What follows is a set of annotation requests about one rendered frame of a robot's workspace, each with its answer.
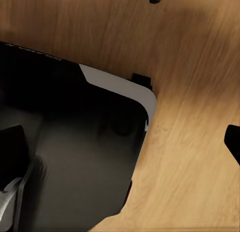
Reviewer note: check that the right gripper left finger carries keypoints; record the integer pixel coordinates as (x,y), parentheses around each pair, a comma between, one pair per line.
(12,141)

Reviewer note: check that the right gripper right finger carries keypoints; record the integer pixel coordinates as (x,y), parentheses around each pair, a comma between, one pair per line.
(232,141)

